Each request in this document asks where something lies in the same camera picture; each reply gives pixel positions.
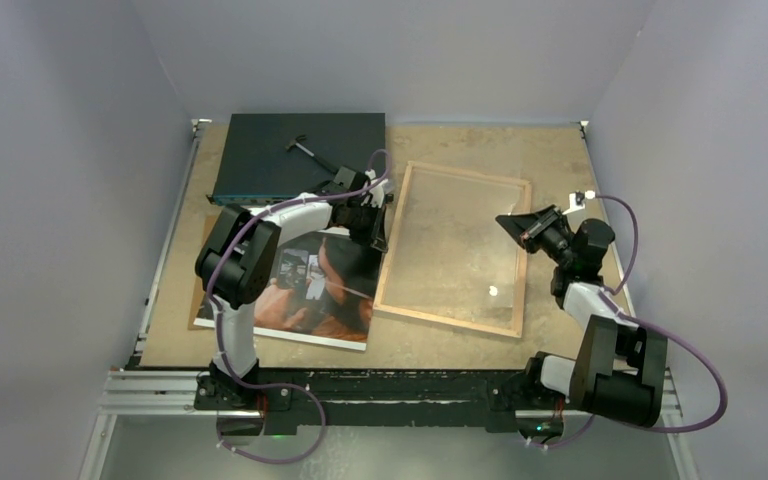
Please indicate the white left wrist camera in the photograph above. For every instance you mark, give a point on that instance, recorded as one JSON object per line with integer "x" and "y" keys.
{"x": 377, "y": 196}

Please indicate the dark network switch box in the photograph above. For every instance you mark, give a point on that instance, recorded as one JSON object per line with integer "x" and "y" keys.
{"x": 255, "y": 169}

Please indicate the large printed photo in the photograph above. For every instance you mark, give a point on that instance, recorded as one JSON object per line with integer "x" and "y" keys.
{"x": 320, "y": 290}

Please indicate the white wooden picture frame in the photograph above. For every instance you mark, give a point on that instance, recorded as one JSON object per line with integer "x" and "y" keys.
{"x": 453, "y": 248}

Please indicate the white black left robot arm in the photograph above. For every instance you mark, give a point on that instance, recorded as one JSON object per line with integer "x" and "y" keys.
{"x": 235, "y": 361}

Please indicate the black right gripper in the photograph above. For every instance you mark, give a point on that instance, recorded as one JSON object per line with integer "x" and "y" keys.
{"x": 530, "y": 226}

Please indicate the black hammer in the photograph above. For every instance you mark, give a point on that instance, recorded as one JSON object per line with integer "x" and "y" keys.
{"x": 299, "y": 143}

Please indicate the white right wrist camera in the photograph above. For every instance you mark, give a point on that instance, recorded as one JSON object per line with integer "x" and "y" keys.
{"x": 578, "y": 201}

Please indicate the clear acrylic sheet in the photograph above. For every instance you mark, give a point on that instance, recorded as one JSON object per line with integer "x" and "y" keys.
{"x": 457, "y": 245}

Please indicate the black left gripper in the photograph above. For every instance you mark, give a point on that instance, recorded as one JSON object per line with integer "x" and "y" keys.
{"x": 375, "y": 236}

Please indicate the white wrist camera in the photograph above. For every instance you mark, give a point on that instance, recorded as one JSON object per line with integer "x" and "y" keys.
{"x": 377, "y": 196}
{"x": 578, "y": 201}

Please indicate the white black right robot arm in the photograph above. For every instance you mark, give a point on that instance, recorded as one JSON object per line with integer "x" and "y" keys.
{"x": 619, "y": 370}

